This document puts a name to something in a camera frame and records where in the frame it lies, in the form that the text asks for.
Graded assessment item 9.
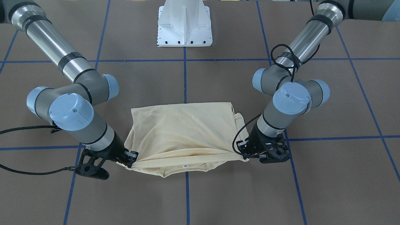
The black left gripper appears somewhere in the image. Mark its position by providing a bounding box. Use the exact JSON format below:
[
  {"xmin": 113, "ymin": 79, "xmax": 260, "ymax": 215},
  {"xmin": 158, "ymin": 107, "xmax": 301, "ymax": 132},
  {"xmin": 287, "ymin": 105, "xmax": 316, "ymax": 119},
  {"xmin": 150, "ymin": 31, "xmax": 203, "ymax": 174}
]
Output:
[{"xmin": 236, "ymin": 125, "xmax": 276, "ymax": 159}]

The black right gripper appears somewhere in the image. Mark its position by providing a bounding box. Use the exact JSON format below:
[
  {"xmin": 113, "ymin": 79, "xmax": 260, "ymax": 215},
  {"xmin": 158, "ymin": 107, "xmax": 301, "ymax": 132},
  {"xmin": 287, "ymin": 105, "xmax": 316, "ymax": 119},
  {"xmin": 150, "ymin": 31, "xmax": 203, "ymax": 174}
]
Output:
[{"xmin": 100, "ymin": 133, "xmax": 138, "ymax": 168}]

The beige long-sleeve printed shirt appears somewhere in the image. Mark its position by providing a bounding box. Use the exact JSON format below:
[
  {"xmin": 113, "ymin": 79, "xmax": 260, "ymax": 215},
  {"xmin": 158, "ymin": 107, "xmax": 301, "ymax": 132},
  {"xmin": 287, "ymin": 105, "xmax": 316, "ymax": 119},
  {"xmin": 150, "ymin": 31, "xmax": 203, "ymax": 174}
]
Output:
[{"xmin": 124, "ymin": 102, "xmax": 248, "ymax": 178}]

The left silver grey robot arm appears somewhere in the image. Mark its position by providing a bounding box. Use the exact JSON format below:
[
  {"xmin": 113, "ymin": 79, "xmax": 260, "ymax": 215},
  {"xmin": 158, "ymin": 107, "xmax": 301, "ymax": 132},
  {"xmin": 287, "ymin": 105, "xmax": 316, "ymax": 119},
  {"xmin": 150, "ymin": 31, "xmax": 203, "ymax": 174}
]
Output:
[{"xmin": 232, "ymin": 0, "xmax": 399, "ymax": 163}]

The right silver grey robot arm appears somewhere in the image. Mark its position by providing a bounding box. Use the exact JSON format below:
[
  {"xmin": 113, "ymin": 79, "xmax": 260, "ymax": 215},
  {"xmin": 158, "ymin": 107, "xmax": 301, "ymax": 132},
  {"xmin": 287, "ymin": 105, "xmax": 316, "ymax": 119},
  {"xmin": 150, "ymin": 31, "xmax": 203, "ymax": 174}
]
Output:
[{"xmin": 1, "ymin": 0, "xmax": 138, "ymax": 168}]

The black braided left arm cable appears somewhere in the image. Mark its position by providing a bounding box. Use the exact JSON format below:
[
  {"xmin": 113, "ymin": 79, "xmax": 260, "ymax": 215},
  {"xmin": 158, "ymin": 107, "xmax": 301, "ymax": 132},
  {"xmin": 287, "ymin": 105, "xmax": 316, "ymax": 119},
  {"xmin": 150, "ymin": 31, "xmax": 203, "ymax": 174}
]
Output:
[{"xmin": 232, "ymin": 0, "xmax": 322, "ymax": 157}]

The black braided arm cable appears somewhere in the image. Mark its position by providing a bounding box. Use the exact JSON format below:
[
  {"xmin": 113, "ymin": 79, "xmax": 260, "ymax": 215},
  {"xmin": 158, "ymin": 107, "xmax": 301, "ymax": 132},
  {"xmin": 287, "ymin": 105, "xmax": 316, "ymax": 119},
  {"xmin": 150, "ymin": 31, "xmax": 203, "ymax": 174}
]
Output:
[
  {"xmin": 232, "ymin": 0, "xmax": 322, "ymax": 157},
  {"xmin": 0, "ymin": 125, "xmax": 78, "ymax": 175}
]

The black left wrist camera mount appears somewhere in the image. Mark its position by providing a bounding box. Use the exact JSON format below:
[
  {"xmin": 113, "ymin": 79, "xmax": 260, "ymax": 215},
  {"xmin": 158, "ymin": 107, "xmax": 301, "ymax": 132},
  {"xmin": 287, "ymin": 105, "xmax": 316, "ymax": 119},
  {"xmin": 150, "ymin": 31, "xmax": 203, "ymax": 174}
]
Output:
[{"xmin": 259, "ymin": 142, "xmax": 290, "ymax": 164}]

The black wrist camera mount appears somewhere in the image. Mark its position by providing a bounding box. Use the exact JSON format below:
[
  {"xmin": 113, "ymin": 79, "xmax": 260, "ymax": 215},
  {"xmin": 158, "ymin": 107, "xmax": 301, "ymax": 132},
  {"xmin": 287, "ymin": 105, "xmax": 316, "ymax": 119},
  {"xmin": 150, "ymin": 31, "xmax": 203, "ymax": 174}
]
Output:
[
  {"xmin": 259, "ymin": 142, "xmax": 290, "ymax": 164},
  {"xmin": 74, "ymin": 148, "xmax": 109, "ymax": 180}
]

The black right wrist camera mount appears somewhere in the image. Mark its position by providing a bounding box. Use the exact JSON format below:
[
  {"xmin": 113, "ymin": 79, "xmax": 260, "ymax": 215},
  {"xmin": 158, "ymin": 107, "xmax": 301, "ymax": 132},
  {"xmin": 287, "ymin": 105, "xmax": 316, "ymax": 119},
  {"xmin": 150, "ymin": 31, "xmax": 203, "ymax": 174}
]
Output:
[{"xmin": 74, "ymin": 148, "xmax": 109, "ymax": 180}]

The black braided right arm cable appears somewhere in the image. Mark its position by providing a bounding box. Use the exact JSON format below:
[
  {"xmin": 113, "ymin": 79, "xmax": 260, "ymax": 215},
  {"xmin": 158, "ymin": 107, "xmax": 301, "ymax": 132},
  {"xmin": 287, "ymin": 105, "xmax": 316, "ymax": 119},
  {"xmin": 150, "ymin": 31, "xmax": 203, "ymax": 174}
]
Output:
[{"xmin": 0, "ymin": 125, "xmax": 78, "ymax": 175}]

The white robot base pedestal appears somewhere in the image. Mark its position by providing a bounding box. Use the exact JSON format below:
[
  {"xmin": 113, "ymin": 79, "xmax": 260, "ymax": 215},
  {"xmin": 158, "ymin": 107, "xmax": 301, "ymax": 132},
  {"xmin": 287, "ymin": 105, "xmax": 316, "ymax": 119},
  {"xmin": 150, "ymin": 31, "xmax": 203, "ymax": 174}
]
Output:
[{"xmin": 157, "ymin": 0, "xmax": 213, "ymax": 47}]

